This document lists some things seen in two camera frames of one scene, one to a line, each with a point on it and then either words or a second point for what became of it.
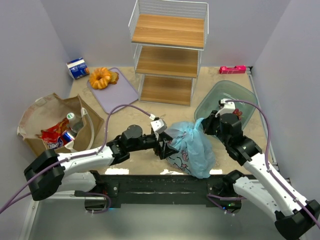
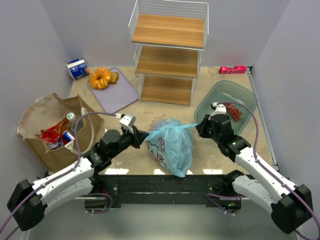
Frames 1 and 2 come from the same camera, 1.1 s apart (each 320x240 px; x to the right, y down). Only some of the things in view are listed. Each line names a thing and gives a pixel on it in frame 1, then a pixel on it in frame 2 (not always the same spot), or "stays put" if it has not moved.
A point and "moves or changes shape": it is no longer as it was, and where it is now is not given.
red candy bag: x=53 y=135 stays put
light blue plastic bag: x=196 y=155 moves or changes shape
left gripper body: x=161 y=145 -> x=136 y=137
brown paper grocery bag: x=36 y=115 stays put
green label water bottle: x=75 y=123 stays put
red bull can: x=66 y=138 stays put
